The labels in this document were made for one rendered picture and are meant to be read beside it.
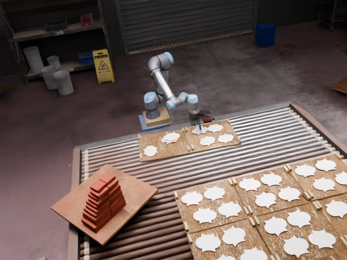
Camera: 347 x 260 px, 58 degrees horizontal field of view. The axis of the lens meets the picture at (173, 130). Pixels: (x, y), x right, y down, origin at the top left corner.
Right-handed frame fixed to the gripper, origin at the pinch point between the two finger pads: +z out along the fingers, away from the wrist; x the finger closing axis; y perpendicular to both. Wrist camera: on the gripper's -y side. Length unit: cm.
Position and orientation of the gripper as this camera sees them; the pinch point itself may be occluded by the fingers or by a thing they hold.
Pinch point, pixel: (200, 130)
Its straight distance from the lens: 273.7
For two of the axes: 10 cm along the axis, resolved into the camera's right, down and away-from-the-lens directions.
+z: 1.6, 8.0, 5.8
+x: 1.7, 5.5, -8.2
